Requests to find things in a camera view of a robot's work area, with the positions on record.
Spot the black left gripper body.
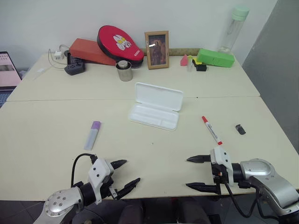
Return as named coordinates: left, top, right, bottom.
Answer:
left=99, top=171, right=120, bottom=201

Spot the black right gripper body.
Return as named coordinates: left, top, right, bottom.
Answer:
left=211, top=162, right=229, bottom=188

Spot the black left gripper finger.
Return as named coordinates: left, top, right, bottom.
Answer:
left=110, top=159, right=128, bottom=173
left=115, top=177, right=141, bottom=200

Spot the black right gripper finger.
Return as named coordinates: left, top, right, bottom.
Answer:
left=185, top=182, right=222, bottom=195
left=186, top=154, right=212, bottom=164

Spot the white open pencil case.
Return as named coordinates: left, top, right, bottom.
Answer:
left=128, top=82, right=184, bottom=132

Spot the red paddle case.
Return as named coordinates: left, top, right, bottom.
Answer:
left=97, top=25, right=145, bottom=69

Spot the red and white marker pen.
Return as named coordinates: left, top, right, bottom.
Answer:
left=201, top=116, right=224, bottom=146

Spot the purple capped highlighter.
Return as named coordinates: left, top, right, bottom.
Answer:
left=84, top=120, right=102, bottom=151

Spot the round metal tin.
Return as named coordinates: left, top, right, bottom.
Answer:
left=116, top=60, right=133, bottom=82

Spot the green rectangular box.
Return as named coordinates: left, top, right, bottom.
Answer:
left=197, top=48, right=235, bottom=68

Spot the dark grey power adapter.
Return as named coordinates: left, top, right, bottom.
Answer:
left=64, top=52, right=86, bottom=76

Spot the red-orange rectangular box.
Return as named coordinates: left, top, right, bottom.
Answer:
left=69, top=38, right=117, bottom=66

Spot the clear bottle with green lid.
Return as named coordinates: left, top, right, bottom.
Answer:
left=217, top=6, right=250, bottom=54

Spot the open laptop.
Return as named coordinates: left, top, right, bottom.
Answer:
left=0, top=51, right=23, bottom=108

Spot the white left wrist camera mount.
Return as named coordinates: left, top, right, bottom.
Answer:
left=87, top=158, right=115, bottom=205

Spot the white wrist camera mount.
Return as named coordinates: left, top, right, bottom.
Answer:
left=209, top=146, right=235, bottom=187
left=87, top=158, right=115, bottom=205

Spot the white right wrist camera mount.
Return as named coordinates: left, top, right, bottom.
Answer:
left=209, top=146, right=235, bottom=187

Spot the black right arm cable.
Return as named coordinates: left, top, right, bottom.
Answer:
left=223, top=181, right=281, bottom=219

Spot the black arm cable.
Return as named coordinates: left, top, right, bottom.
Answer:
left=71, top=153, right=98, bottom=188
left=223, top=181, right=281, bottom=219

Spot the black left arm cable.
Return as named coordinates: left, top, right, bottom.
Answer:
left=71, top=153, right=98, bottom=188

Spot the wooden picture frame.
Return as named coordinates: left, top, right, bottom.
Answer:
left=144, top=30, right=170, bottom=70

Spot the white charger with cable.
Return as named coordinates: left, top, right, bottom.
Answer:
left=48, top=44, right=71, bottom=70

